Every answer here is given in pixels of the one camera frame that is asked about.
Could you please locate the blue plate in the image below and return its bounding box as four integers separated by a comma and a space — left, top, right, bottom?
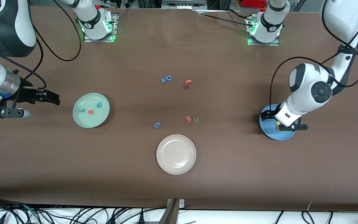
259, 104, 297, 141

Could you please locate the mint green plate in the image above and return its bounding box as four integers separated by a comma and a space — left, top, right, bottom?
72, 93, 110, 128

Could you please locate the beige plate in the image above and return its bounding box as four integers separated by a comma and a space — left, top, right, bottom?
156, 134, 197, 175

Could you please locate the red box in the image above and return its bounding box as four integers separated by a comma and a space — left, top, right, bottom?
236, 0, 268, 8

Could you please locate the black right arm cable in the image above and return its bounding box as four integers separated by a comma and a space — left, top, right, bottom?
0, 0, 82, 91

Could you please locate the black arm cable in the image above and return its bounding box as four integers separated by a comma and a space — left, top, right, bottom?
269, 0, 358, 108
0, 0, 82, 91

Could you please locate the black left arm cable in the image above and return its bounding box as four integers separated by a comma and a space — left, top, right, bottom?
269, 0, 358, 108

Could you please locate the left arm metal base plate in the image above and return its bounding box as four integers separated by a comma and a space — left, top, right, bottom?
246, 17, 281, 47

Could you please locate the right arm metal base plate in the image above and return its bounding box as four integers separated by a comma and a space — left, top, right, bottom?
83, 12, 118, 43

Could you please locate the black table cable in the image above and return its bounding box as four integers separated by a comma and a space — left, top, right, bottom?
198, 12, 251, 25
225, 9, 251, 20

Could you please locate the teal tipped floor cable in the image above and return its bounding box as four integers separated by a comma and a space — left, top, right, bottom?
22, 204, 39, 217

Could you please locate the grey metal table bracket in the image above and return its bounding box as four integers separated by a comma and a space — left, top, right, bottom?
159, 198, 186, 224

